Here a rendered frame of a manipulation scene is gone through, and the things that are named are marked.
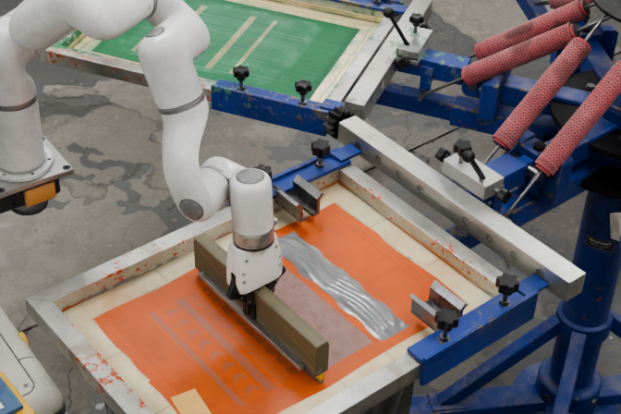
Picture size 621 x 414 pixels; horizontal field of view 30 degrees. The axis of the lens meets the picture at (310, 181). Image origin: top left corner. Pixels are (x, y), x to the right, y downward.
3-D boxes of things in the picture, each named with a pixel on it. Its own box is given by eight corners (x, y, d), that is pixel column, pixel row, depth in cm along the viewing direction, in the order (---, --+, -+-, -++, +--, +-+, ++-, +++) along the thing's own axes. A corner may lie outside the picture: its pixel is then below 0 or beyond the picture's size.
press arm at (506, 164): (468, 213, 245) (471, 193, 242) (448, 199, 249) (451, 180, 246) (524, 183, 254) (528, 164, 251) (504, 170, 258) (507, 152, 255)
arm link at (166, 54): (67, 1, 194) (120, -33, 205) (114, 113, 203) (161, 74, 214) (141, -8, 185) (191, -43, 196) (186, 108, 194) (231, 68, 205)
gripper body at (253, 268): (263, 213, 214) (265, 261, 221) (218, 235, 209) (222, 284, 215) (288, 231, 210) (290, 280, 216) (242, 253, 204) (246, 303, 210)
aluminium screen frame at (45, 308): (200, 512, 187) (200, 497, 184) (27, 313, 222) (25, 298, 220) (531, 310, 227) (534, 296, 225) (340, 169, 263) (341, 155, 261)
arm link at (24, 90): (-29, 104, 218) (-42, 30, 209) (17, 73, 228) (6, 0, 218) (12, 118, 215) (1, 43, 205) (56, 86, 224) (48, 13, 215)
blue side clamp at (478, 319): (422, 387, 212) (426, 359, 208) (404, 371, 215) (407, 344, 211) (533, 318, 227) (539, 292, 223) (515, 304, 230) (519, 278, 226)
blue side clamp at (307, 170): (242, 233, 246) (242, 206, 242) (228, 221, 249) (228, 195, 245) (349, 182, 261) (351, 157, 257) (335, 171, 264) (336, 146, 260)
